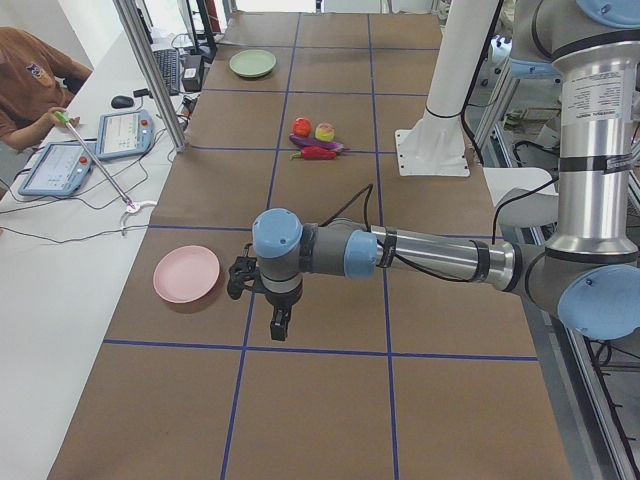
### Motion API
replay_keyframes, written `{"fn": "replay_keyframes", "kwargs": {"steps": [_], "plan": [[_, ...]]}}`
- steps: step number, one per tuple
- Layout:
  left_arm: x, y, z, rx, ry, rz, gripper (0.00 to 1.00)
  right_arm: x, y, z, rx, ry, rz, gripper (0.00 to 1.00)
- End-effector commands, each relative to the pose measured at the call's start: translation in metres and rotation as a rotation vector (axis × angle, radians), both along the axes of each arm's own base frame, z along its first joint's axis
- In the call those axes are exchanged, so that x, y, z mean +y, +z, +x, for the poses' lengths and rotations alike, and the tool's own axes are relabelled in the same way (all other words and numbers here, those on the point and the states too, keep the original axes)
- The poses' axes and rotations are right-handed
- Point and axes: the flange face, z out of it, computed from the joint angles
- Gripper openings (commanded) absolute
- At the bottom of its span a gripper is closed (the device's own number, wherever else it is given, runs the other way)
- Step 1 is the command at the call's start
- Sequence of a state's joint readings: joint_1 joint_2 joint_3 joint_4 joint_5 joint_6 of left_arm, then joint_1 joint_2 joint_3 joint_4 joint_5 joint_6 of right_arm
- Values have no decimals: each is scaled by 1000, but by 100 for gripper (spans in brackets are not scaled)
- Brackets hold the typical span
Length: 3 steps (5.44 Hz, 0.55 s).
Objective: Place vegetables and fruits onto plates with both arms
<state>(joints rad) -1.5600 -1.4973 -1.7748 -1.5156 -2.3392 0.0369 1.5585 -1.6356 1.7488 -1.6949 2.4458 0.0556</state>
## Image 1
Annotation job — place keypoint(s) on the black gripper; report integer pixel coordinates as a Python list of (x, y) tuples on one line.
[(280, 302)]

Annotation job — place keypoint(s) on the red chili pepper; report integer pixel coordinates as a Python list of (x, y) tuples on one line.
[(314, 153)]

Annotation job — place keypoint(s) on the purple eggplant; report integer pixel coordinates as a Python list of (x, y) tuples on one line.
[(302, 141)]

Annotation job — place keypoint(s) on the yellow pink peach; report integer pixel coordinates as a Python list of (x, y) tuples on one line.
[(325, 132)]

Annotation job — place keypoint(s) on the red pomegranate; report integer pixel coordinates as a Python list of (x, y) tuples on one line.
[(302, 127)]

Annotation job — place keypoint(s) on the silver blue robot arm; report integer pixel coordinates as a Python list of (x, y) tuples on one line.
[(586, 274)]

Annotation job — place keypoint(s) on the pink plate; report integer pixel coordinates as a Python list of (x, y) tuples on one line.
[(186, 274)]

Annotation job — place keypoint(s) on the far teach pendant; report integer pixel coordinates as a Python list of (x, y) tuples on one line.
[(124, 134)]

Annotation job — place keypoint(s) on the teach pendant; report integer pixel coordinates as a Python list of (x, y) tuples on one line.
[(124, 134), (59, 171)]

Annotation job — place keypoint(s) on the green plate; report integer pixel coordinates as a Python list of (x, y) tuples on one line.
[(252, 63)]

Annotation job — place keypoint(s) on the near teach pendant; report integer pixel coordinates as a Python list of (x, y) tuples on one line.
[(59, 171)]

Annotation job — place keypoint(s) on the black computer mouse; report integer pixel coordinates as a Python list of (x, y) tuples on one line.
[(122, 102)]

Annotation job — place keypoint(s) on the black keyboard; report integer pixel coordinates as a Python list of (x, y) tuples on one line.
[(168, 63)]

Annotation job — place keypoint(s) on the white chair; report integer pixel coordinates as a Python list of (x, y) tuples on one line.
[(501, 181)]

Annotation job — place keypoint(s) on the person in brown shirt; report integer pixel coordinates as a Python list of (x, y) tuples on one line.
[(31, 89)]

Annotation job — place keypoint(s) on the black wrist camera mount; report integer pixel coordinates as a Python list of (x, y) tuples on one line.
[(244, 275)]

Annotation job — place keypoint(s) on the white camera stand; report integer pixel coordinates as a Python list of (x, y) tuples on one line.
[(435, 145)]

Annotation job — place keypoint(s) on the green handled metal stick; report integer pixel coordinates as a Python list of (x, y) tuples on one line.
[(61, 116)]

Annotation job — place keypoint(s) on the aluminium frame post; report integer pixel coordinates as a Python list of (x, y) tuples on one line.
[(136, 34)]

